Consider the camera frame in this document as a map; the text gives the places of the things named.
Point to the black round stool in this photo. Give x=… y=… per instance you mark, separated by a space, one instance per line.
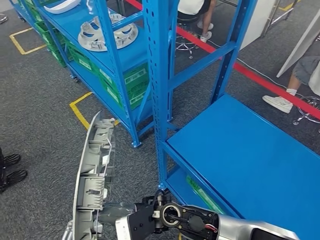
x=186 y=20
x=295 y=123

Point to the blue metal shelf rack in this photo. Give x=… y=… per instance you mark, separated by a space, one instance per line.
x=118 y=66
x=237 y=149

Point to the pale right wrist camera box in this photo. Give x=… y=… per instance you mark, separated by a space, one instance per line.
x=124 y=230

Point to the red barrier belt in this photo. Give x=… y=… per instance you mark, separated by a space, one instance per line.
x=275 y=89

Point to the person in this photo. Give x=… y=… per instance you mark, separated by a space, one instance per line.
x=207 y=16
x=277 y=103

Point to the white curved plastic part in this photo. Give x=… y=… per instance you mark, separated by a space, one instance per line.
x=62 y=7

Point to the black ribbed robot foot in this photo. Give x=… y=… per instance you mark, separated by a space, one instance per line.
x=15 y=180
x=12 y=160

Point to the green plastic folding crate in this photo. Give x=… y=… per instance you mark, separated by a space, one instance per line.
x=200 y=193
x=136 y=76
x=139 y=97
x=57 y=56
x=84 y=63

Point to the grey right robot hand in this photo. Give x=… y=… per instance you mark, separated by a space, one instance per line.
x=115 y=212

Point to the grey plastic wheel hubcap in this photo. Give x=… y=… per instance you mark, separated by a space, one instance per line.
x=87 y=195
x=90 y=41

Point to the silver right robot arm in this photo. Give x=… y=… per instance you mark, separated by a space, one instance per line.
x=237 y=228

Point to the black robot leg base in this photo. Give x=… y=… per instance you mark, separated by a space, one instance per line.
x=1 y=172

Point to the yellow floor tape mark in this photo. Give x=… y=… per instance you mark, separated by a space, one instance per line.
x=16 y=44

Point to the white cabinet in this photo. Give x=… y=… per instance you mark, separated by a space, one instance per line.
x=257 y=20

